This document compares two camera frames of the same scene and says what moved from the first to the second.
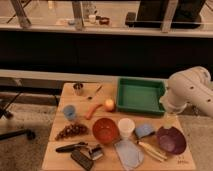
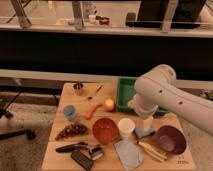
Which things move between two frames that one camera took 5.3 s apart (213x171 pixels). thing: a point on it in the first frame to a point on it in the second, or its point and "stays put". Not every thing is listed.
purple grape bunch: (72, 129) stays put
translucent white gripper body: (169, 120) to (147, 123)
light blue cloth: (131, 155) stays put
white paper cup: (126, 126) stays put
